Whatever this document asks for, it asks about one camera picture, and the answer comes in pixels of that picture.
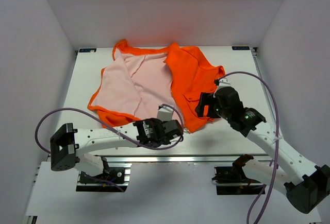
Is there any orange zip jacket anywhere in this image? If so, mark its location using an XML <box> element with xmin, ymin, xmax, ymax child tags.
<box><xmin>88</xmin><ymin>40</ymin><xmax>225</xmax><ymax>133</ymax></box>

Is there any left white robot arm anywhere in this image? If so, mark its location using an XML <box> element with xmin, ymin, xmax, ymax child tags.
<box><xmin>50</xmin><ymin>118</ymin><xmax>184</xmax><ymax>182</ymax></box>

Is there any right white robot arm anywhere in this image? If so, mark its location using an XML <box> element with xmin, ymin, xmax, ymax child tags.
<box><xmin>195</xmin><ymin>87</ymin><xmax>329</xmax><ymax>214</ymax></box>

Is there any right blue table label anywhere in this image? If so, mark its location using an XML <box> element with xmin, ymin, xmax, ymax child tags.
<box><xmin>232</xmin><ymin>46</ymin><xmax>250</xmax><ymax>50</ymax></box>

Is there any blue table label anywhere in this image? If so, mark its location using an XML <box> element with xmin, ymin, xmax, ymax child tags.
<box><xmin>232</xmin><ymin>46</ymin><xmax>250</xmax><ymax>50</ymax></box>
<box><xmin>78</xmin><ymin>48</ymin><xmax>97</xmax><ymax>53</ymax></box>

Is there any left blue table label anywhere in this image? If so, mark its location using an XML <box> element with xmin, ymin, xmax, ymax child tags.
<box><xmin>78</xmin><ymin>48</ymin><xmax>97</xmax><ymax>53</ymax></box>

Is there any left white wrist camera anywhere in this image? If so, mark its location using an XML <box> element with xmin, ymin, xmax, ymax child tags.
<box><xmin>157</xmin><ymin>104</ymin><xmax>174</xmax><ymax>121</ymax></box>

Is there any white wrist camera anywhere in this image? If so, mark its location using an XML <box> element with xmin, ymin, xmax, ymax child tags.
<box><xmin>157</xmin><ymin>104</ymin><xmax>174</xmax><ymax>121</ymax></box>
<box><xmin>214</xmin><ymin>77</ymin><xmax>231</xmax><ymax>88</ymax></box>

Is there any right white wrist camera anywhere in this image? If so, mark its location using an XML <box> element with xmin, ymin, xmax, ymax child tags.
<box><xmin>214</xmin><ymin>77</ymin><xmax>231</xmax><ymax>88</ymax></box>

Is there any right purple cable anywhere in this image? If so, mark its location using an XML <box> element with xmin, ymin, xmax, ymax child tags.
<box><xmin>214</xmin><ymin>71</ymin><xmax>281</xmax><ymax>224</ymax></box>

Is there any purple cable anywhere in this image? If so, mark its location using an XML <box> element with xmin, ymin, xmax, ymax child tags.
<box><xmin>214</xmin><ymin>71</ymin><xmax>281</xmax><ymax>224</ymax></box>
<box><xmin>35</xmin><ymin>104</ymin><xmax>185</xmax><ymax>155</ymax></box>

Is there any aluminium table front rail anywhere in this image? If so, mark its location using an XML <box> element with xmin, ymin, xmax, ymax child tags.
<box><xmin>46</xmin><ymin>154</ymin><xmax>274</xmax><ymax>165</ymax></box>

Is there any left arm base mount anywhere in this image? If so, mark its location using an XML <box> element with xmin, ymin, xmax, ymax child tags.
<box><xmin>76</xmin><ymin>157</ymin><xmax>130</xmax><ymax>193</ymax></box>

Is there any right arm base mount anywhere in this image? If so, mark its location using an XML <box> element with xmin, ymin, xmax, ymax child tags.
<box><xmin>212</xmin><ymin>154</ymin><xmax>265</xmax><ymax>196</ymax></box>

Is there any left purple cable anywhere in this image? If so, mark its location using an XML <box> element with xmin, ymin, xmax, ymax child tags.
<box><xmin>35</xmin><ymin>104</ymin><xmax>185</xmax><ymax>155</ymax></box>

